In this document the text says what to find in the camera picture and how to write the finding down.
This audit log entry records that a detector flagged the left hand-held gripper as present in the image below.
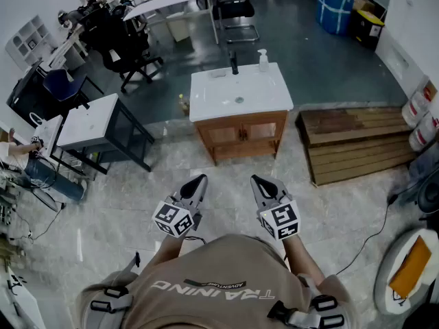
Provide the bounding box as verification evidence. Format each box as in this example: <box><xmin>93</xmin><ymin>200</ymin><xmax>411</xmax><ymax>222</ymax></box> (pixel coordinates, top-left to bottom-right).
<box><xmin>152</xmin><ymin>174</ymin><xmax>209</xmax><ymax>239</ymax></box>

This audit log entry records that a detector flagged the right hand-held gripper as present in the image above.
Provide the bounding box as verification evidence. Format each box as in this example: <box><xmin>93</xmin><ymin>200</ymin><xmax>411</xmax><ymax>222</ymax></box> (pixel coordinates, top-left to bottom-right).
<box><xmin>250</xmin><ymin>174</ymin><xmax>302</xmax><ymax>241</ymax></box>

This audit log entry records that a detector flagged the person's left forearm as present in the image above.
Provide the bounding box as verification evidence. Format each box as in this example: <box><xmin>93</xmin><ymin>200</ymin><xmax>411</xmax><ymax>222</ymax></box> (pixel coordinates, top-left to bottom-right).
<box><xmin>145</xmin><ymin>233</ymin><xmax>183</xmax><ymax>272</ymax></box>

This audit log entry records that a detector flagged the person's right forearm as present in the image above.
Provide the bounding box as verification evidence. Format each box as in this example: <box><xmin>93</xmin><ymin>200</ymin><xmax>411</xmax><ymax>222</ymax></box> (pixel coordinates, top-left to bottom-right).
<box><xmin>283</xmin><ymin>234</ymin><xmax>326</xmax><ymax>287</ymax></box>

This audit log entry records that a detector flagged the clear pump soap dispenser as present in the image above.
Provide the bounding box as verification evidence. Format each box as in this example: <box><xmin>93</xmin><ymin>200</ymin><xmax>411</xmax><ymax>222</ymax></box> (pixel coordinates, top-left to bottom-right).
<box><xmin>257</xmin><ymin>48</ymin><xmax>270</xmax><ymax>73</ymax></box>

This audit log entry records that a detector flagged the wooden vanity cabinet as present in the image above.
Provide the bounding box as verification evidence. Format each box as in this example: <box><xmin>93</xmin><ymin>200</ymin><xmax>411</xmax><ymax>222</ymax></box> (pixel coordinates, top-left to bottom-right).
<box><xmin>193</xmin><ymin>110</ymin><xmax>289</xmax><ymax>167</ymax></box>

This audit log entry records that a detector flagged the small yellow bottle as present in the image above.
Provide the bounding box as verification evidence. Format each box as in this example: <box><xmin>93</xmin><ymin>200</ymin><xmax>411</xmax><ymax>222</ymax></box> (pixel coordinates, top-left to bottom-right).
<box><xmin>178</xmin><ymin>93</ymin><xmax>191</xmax><ymax>117</ymax></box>

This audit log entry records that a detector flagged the wooden slatted bench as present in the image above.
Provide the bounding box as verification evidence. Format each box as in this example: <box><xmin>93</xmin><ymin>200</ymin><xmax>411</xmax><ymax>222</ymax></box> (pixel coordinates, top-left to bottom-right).
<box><xmin>294</xmin><ymin>106</ymin><xmax>418</xmax><ymax>187</ymax></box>

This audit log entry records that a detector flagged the white sink basin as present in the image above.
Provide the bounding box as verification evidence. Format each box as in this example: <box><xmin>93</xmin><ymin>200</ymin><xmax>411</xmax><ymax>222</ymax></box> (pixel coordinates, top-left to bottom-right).
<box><xmin>189</xmin><ymin>62</ymin><xmax>295</xmax><ymax>123</ymax></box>

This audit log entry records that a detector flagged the person's beige printed shirt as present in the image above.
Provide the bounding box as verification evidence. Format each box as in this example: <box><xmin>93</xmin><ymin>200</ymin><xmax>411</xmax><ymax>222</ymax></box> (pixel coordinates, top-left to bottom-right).
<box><xmin>75</xmin><ymin>233</ymin><xmax>361</xmax><ymax>329</ymax></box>

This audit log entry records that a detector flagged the black faucet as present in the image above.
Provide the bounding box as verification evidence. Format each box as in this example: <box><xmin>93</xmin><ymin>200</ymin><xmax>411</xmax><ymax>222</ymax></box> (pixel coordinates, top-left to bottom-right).
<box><xmin>228</xmin><ymin>50</ymin><xmax>240</xmax><ymax>76</ymax></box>

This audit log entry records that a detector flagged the round white base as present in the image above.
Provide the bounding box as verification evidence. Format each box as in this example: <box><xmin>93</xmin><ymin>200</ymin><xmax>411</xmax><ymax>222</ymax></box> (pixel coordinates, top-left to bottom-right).
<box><xmin>372</xmin><ymin>228</ymin><xmax>439</xmax><ymax>316</ymax></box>

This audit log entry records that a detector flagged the black round speaker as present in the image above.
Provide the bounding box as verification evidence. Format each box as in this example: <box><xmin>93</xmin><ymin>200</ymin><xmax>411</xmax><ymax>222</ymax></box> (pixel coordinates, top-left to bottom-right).
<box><xmin>416</xmin><ymin>175</ymin><xmax>439</xmax><ymax>215</ymax></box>

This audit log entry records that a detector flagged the black swivel office chair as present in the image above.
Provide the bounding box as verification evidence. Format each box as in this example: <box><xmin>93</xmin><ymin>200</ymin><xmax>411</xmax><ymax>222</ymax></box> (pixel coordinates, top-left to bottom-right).
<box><xmin>78</xmin><ymin>4</ymin><xmax>165</xmax><ymax>95</ymax></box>

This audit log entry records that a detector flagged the white bucket red label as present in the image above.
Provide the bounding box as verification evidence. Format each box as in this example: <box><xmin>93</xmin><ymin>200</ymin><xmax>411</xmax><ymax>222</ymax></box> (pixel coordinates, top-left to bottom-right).
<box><xmin>401</xmin><ymin>90</ymin><xmax>432</xmax><ymax>127</ymax></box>
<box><xmin>407</xmin><ymin>112</ymin><xmax>439</xmax><ymax>152</ymax></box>

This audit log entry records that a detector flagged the dark blue chair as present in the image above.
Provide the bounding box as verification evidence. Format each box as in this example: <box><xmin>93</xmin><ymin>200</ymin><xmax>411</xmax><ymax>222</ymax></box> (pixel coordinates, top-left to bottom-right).
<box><xmin>42</xmin><ymin>67</ymin><xmax>105</xmax><ymax>112</ymax></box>

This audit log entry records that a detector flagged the black cantilever chair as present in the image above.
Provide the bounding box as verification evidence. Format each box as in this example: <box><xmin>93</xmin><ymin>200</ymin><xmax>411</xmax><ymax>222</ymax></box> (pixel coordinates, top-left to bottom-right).
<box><xmin>211</xmin><ymin>0</ymin><xmax>261</xmax><ymax>45</ymax></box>

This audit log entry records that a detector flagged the black bin yellow lid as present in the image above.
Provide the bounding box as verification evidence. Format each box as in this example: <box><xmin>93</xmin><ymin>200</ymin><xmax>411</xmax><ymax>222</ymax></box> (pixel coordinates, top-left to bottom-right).
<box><xmin>349</xmin><ymin>9</ymin><xmax>386</xmax><ymax>50</ymax></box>

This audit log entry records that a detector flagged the long white desk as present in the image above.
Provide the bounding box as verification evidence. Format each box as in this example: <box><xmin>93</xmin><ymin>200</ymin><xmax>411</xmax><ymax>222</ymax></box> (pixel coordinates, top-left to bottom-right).
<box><xmin>122</xmin><ymin>0</ymin><xmax>220</xmax><ymax>45</ymax></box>

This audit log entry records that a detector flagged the blue wrapped bundle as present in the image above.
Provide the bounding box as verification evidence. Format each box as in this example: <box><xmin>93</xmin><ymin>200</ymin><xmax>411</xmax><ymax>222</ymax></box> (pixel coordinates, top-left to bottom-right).
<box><xmin>316</xmin><ymin>0</ymin><xmax>356</xmax><ymax>36</ymax></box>

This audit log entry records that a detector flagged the cardboard box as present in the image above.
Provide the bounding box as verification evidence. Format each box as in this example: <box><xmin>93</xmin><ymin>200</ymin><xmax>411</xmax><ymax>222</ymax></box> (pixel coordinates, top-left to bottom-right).
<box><xmin>353</xmin><ymin>0</ymin><xmax>377</xmax><ymax>13</ymax></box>

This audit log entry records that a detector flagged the white cubby shelf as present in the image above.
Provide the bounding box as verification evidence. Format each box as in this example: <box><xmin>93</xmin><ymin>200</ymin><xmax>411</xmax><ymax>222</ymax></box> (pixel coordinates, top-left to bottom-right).
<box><xmin>4</xmin><ymin>14</ymin><xmax>56</xmax><ymax>72</ymax></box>

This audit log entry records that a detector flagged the black floor cable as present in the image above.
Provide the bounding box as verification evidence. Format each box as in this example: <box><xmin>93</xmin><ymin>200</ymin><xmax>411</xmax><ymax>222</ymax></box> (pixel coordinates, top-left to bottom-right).
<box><xmin>335</xmin><ymin>191</ymin><xmax>401</xmax><ymax>276</ymax></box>

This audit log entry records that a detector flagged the white-top black-frame table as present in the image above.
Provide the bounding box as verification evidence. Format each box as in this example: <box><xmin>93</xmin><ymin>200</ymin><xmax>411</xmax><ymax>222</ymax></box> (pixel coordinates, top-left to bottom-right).
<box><xmin>50</xmin><ymin>93</ymin><xmax>156</xmax><ymax>175</ymax></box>

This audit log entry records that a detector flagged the gray harness strap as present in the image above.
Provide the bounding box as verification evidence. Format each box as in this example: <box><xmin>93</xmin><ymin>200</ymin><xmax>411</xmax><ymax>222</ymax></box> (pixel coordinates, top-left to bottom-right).
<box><xmin>88</xmin><ymin>252</ymin><xmax>142</xmax><ymax>329</ymax></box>
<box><xmin>266</xmin><ymin>274</ymin><xmax>346</xmax><ymax>329</ymax></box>

